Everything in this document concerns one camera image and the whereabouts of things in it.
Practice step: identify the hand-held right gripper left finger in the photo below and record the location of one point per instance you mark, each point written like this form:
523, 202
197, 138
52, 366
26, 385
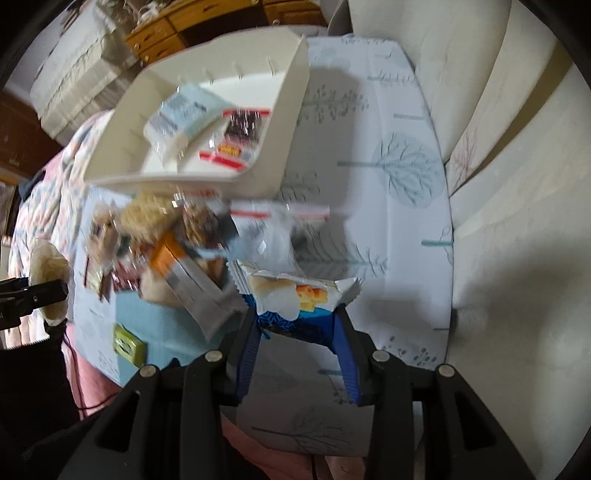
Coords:
247, 360

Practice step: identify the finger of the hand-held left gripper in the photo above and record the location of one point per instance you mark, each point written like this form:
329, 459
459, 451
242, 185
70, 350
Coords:
37, 297
14, 286

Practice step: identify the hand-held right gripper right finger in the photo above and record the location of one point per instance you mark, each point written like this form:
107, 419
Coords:
346, 360

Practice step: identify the clear packet cream snack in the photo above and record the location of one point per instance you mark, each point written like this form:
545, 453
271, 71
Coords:
48, 263

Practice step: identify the blue white cracker packet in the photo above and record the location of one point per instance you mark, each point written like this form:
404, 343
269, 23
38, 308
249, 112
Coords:
286, 288

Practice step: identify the white plastic bin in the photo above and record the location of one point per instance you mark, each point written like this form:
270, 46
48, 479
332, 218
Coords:
286, 138

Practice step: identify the orange grey snack packet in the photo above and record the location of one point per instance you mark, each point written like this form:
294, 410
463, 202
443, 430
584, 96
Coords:
198, 290

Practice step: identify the dark red snack packet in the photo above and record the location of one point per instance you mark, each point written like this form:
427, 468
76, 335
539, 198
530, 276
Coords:
124, 277

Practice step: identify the floral blanket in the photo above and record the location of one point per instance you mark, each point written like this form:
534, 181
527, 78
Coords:
51, 198

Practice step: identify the pink blanket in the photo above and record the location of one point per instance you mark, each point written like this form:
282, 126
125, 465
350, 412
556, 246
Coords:
97, 374

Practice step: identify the small green box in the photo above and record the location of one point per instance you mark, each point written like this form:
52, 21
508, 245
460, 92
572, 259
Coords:
129, 344

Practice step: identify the black clothing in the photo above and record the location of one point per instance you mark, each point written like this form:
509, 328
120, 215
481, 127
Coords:
32, 401

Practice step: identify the clear red-striped white snack packet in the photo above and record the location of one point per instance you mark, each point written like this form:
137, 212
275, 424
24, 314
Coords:
277, 235

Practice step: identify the tree-print tablecloth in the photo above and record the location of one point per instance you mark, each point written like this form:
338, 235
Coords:
397, 230

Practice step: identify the brown wooden door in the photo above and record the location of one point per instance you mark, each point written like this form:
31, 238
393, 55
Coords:
23, 129

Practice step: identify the red-edged clear dark snack packet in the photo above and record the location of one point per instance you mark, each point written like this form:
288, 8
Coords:
240, 134

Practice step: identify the white lace cloth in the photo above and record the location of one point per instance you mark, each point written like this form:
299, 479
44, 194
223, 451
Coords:
78, 64

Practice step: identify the light blue white snack packet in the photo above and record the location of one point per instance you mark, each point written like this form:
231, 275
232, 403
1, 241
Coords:
180, 115

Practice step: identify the wooden dresser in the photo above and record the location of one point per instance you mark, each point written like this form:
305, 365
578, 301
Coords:
194, 23

